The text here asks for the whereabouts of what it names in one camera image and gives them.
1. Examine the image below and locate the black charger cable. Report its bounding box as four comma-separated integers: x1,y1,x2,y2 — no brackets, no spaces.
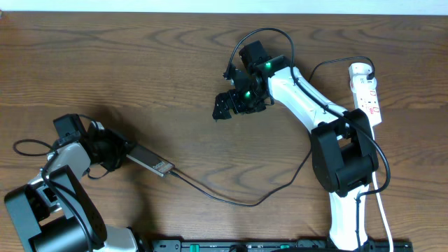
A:
169,55,377,208

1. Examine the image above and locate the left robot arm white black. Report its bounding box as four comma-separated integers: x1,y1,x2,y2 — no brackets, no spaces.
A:
4,114,147,251

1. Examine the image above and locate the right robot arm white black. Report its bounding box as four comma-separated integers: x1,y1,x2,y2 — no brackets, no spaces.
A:
212,41,379,251

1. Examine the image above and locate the white charger plug adapter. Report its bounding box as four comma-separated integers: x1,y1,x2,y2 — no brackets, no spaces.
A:
349,62,372,78

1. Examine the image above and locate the white power strip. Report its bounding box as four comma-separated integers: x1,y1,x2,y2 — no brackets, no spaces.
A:
349,74,382,127

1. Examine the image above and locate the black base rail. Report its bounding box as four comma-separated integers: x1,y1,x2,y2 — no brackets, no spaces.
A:
150,239,414,252

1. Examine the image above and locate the white power strip cord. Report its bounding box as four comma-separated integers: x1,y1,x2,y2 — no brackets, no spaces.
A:
370,125,395,252

